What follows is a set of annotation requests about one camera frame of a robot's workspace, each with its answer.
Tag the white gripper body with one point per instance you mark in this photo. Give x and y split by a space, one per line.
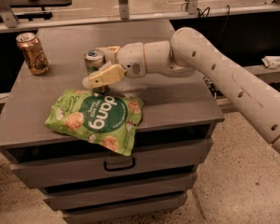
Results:
131 59

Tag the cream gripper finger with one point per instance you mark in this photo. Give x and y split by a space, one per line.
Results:
110 53
107 74

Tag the silver blue redbull can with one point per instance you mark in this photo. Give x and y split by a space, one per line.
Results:
94 59

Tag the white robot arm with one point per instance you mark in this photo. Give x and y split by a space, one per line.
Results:
189 51

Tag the green rice chip bag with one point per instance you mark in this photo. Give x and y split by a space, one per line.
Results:
108 121

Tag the gold soda can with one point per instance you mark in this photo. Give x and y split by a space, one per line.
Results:
33 53

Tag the white crumpled packet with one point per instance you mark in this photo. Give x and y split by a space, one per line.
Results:
272 62

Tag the black drawer handle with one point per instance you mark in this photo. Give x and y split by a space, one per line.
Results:
116 166

